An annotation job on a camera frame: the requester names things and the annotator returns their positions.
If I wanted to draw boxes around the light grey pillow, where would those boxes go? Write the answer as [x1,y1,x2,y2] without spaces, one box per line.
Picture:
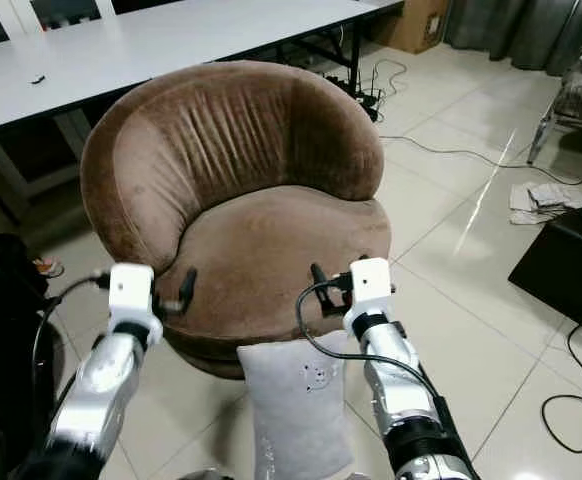
[236,330,354,480]

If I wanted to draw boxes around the small red floor item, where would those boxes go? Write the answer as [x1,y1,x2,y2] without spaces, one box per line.
[31,257,62,279]

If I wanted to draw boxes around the brown velvet tub sofa chair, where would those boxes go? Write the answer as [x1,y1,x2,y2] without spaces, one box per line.
[79,60,392,379]

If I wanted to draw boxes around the low black box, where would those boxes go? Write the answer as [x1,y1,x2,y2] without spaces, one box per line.
[508,200,582,346]

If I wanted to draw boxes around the crumpled newspaper pile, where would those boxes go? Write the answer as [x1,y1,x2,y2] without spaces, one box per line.
[509,180,582,226]

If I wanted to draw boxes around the long white table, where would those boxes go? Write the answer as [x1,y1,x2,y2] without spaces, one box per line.
[0,0,407,223]

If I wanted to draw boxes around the brown cardboard box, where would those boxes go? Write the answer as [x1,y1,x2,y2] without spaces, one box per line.
[366,0,450,54]

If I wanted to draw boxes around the white cabinets with dark panels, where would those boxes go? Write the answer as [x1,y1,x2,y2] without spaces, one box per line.
[0,0,162,49]

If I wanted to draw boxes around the dark grey curtain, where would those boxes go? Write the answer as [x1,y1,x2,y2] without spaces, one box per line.
[443,0,582,76]

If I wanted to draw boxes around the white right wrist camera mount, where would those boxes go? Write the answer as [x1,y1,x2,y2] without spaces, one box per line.
[343,257,395,338]

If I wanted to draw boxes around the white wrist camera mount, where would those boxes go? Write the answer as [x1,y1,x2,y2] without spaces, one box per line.
[108,263,163,346]
[343,257,395,338]

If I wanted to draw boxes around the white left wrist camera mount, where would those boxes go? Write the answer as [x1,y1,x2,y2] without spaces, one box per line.
[108,263,163,346]

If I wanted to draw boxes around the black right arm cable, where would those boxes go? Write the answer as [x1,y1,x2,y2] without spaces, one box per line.
[294,282,462,441]

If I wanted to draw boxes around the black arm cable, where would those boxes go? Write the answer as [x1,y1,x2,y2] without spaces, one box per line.
[29,274,114,421]
[294,282,462,441]

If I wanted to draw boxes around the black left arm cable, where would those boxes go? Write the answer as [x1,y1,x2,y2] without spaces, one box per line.
[29,274,114,421]

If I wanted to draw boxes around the black power strip with cables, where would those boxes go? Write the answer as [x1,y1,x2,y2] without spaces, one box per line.
[326,58,408,123]

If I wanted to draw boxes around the thin black floor cable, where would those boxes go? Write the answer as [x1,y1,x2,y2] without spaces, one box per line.
[376,135,582,189]

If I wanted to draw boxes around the looped black floor cable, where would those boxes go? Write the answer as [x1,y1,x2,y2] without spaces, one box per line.
[539,320,582,428]

